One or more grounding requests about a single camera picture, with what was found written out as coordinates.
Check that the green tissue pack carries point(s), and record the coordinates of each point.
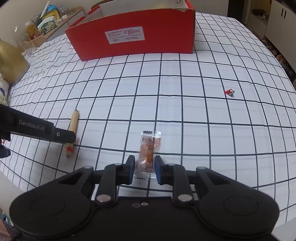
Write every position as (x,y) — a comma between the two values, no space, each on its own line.
(47,25)

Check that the clear orange snack packet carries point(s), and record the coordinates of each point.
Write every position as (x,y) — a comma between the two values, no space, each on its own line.
(150,144)

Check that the colourful dotted cloth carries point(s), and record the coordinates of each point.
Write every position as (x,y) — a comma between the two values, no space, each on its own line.
(4,88)

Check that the wooden side cabinet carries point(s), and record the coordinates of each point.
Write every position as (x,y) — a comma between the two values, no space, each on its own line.
(26,43)

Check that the white shoe cabinet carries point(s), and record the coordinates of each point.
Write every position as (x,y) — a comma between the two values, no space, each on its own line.
(281,26)

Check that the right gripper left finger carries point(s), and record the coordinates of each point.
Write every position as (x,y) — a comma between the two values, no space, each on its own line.
(107,180)

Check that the gold thermos jug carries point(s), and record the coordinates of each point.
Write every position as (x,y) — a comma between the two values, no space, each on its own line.
(13,64)

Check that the beige snack stick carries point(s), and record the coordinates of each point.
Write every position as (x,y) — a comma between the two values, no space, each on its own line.
(72,127)

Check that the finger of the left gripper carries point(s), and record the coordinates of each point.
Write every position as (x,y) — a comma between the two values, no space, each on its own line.
(19,123)

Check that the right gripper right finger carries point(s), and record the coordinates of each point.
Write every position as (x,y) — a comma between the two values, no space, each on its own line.
(181,180)

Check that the red cardboard box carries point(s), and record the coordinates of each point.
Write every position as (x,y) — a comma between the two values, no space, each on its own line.
(116,28)

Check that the small red candy wrapper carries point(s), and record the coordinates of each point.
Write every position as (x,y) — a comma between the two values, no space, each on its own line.
(229,92)

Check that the white grid tablecloth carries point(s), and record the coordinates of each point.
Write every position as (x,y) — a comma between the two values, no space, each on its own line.
(249,137)

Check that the yellow blue container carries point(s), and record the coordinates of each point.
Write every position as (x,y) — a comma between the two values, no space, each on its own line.
(52,11)

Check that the orange drink bottle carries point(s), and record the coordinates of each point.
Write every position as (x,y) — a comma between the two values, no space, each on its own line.
(31,30)

